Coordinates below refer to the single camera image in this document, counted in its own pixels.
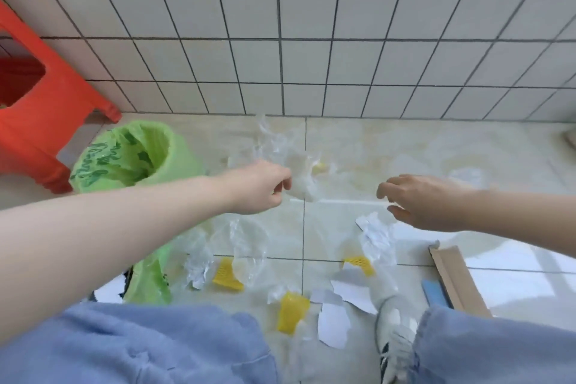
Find person's right hand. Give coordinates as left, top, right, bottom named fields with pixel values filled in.
left=376, top=174, right=478, bottom=232

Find person's left hand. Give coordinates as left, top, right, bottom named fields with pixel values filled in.
left=220, top=159, right=293, bottom=216

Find clear plastic film scraps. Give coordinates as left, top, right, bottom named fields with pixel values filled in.
left=179, top=113, right=487, bottom=371

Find long cardboard box strip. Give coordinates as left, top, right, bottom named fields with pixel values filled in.
left=428, top=245, right=494, bottom=318

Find white paper scraps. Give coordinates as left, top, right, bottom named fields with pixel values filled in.
left=310, top=211, right=398, bottom=349

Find person's left forearm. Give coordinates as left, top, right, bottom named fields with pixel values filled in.
left=0, top=174, right=235, bottom=344

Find person's right forearm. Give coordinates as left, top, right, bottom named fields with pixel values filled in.
left=467, top=188, right=576, bottom=259

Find person's right white shoe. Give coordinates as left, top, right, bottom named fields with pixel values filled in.
left=376, top=296, right=419, bottom=384

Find person's right leg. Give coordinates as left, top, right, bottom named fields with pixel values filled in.
left=409, top=305, right=576, bottom=384

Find person's leg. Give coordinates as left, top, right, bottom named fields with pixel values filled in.
left=0, top=302, right=280, bottom=384
left=409, top=305, right=576, bottom=384

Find person's left leg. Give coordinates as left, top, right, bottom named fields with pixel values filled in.
left=0, top=302, right=280, bottom=384

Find red plastic stool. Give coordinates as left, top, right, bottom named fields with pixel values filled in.
left=0, top=0, right=122, bottom=194

